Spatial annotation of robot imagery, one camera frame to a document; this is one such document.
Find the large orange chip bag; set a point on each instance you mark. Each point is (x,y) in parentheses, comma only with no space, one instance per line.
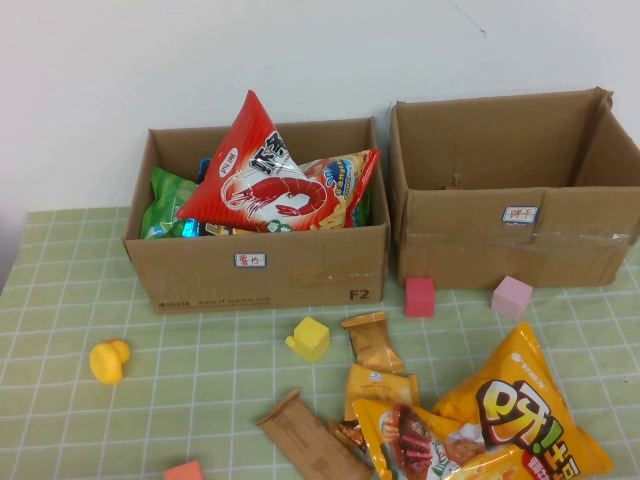
(525,400)

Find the red fries snack bag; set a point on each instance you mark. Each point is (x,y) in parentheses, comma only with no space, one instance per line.
(345,185)

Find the yellow rubber duck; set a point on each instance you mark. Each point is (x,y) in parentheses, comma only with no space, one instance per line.
(106,362)

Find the dark pink foam cube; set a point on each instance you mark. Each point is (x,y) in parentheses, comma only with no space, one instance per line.
(419,299)

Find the white label with red writing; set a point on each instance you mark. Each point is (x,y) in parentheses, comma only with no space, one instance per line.
(250,259)
(520,214)

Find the long brown snack packet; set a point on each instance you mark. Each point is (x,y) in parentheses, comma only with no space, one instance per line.
(310,440)

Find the orange foam cube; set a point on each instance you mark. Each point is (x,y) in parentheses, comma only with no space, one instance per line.
(184,472)

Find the light pink foam cube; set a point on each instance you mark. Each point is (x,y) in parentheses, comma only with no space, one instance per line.
(510,299)

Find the blue and black snack bag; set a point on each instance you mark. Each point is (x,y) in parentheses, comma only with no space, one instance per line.
(191,228)

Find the green checked tablecloth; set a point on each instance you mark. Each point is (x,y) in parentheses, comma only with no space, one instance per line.
(210,390)

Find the dark brown small packet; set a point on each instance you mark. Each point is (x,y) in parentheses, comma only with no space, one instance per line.
(350,435)

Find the orange small biscuit packet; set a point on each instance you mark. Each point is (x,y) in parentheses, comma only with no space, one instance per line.
(380,387)

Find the gold small snack packet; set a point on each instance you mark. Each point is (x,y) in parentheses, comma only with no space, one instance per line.
(372,345)

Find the cardboard box with F2 print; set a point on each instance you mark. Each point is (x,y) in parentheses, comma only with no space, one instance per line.
(300,275)

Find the taped cardboard box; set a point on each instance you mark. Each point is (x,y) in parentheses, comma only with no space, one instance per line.
(460,250)

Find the red shrimp chip bag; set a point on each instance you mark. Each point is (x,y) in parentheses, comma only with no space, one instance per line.
(250,185)

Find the yellow plastic block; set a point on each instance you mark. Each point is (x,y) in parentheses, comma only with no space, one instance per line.
(312,340)

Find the yellow steak print chip bag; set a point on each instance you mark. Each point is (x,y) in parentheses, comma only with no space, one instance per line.
(415,440)

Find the green snack bag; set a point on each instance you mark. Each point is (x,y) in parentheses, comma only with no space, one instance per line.
(165,200)

